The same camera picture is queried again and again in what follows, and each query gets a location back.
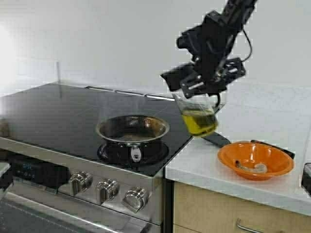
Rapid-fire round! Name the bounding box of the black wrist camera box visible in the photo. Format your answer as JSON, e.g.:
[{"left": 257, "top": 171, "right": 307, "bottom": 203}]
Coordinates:
[{"left": 176, "top": 25, "right": 207, "bottom": 55}]

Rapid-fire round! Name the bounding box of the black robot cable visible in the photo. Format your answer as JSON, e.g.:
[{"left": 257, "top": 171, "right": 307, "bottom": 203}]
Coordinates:
[{"left": 239, "top": 29, "right": 253, "bottom": 63}]

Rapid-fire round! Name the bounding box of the stainless steel frying pan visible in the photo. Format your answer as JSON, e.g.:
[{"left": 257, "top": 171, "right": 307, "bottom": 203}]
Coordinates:
[{"left": 95, "top": 115, "right": 170, "bottom": 163}]

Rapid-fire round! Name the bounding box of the right steel stove knob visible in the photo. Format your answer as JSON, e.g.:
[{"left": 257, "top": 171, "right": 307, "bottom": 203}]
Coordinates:
[{"left": 121, "top": 187, "right": 148, "bottom": 213}]

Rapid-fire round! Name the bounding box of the steel stove knob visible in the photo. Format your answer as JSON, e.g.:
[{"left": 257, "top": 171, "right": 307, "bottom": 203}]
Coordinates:
[
  {"left": 95, "top": 179, "right": 120, "bottom": 205},
  {"left": 69, "top": 171, "right": 93, "bottom": 196},
  {"left": 121, "top": 187, "right": 148, "bottom": 213}
]

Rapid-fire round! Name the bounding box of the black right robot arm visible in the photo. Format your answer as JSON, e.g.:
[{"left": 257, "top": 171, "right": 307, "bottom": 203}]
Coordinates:
[{"left": 161, "top": 0, "right": 256, "bottom": 113}]

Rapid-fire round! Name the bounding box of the middle steel stove knob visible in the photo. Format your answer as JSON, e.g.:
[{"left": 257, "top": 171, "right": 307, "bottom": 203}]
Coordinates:
[{"left": 95, "top": 179, "right": 120, "bottom": 205}]

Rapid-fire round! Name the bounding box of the raw grey shrimp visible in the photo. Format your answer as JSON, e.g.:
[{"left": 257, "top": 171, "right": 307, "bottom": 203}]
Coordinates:
[{"left": 235, "top": 160, "right": 268, "bottom": 174}]

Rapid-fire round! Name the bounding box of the steel drawer handle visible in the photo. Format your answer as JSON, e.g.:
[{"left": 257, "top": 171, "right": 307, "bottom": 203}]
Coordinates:
[{"left": 236, "top": 218, "right": 267, "bottom": 233}]

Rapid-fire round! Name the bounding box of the black left gripper at edge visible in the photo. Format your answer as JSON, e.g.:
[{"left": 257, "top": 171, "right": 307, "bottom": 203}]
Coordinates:
[{"left": 0, "top": 162, "right": 13, "bottom": 192}]

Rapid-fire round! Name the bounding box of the black object at right edge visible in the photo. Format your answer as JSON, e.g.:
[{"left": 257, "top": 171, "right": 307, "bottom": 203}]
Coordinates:
[{"left": 301, "top": 163, "right": 311, "bottom": 196}]

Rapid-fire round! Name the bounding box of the orange plastic bowl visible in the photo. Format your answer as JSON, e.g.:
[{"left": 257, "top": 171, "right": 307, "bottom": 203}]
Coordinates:
[{"left": 217, "top": 141, "right": 295, "bottom": 181}]

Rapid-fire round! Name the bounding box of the black glass cooktop stove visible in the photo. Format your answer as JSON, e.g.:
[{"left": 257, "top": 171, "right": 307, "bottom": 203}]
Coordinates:
[{"left": 0, "top": 83, "right": 192, "bottom": 233}]

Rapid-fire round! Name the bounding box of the black spatula orange handle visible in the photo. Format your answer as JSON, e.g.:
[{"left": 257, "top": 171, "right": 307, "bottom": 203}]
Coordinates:
[{"left": 202, "top": 132, "right": 295, "bottom": 159}]

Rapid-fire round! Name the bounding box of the left steel stove knob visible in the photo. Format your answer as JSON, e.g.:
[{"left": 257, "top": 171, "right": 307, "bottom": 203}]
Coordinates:
[{"left": 69, "top": 171, "right": 93, "bottom": 196}]

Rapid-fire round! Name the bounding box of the wooden cabinet drawer front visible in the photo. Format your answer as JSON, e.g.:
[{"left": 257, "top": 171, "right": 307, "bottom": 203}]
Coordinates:
[{"left": 173, "top": 182, "right": 311, "bottom": 233}]

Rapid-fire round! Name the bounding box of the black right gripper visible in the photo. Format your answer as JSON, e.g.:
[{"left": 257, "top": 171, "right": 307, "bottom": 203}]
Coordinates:
[{"left": 160, "top": 24, "right": 246, "bottom": 113}]

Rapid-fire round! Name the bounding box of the glass beaker of oil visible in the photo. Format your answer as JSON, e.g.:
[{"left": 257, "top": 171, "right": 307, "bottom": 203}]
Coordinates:
[{"left": 172, "top": 90, "right": 218, "bottom": 137}]

